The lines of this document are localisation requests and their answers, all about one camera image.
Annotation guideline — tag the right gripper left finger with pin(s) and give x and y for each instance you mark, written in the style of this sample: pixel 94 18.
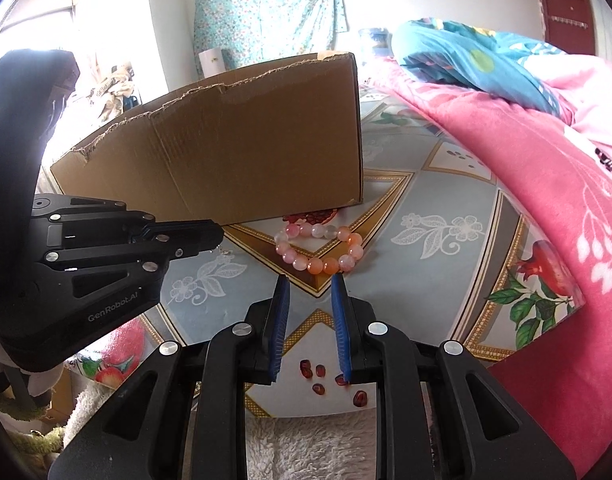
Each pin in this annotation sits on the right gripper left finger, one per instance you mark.
pixel 184 406

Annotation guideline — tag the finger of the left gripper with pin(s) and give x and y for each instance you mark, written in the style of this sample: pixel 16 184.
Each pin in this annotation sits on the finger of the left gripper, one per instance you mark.
pixel 171 240

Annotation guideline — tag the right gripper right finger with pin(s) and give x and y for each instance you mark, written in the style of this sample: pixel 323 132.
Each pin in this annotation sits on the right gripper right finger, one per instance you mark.
pixel 439 413

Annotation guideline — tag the white gloved left hand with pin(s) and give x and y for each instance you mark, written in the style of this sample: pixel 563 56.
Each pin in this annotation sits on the white gloved left hand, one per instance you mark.
pixel 38 383

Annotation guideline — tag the pink floral blanket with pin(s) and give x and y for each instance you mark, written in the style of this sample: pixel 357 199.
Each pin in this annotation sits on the pink floral blanket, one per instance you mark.
pixel 563 378

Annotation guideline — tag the brown cardboard box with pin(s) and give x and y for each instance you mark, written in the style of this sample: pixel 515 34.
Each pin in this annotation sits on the brown cardboard box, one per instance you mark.
pixel 260 142

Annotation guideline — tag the pile of clothes on chair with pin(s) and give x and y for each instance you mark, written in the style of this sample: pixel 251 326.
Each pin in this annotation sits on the pile of clothes on chair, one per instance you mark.
pixel 110 90

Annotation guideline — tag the rolled pink mat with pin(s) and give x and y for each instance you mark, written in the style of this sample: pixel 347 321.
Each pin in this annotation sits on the rolled pink mat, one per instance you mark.
pixel 211 62

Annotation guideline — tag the fruit pattern tablecloth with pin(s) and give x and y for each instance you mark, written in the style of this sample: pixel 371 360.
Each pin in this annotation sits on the fruit pattern tablecloth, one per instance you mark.
pixel 447 255

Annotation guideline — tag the blue patterned quilt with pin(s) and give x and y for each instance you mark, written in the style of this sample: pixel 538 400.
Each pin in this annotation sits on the blue patterned quilt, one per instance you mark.
pixel 481 59

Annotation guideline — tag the dark red door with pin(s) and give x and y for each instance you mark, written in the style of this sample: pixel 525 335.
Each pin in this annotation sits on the dark red door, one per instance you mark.
pixel 569 25

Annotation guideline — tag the floral teal wall cloth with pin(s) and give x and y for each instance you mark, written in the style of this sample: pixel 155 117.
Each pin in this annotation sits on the floral teal wall cloth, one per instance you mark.
pixel 248 32

